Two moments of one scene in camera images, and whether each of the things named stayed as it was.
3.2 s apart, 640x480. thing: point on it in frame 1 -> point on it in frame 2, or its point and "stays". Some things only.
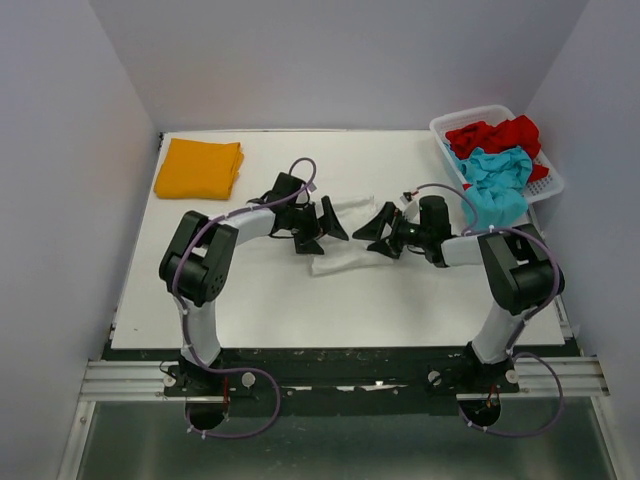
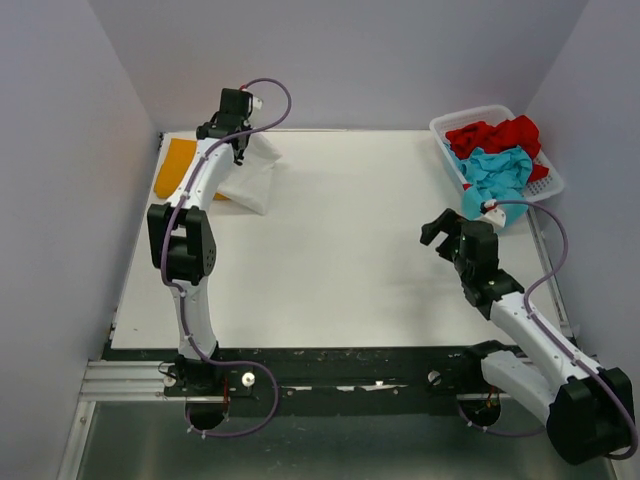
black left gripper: [327, 222] -> [246, 127]
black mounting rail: [369, 377] stays
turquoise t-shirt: [498, 185] stays
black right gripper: [375, 230] -> [449, 222]
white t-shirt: [342, 254] -> [249, 183]
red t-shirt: [521, 132] stays
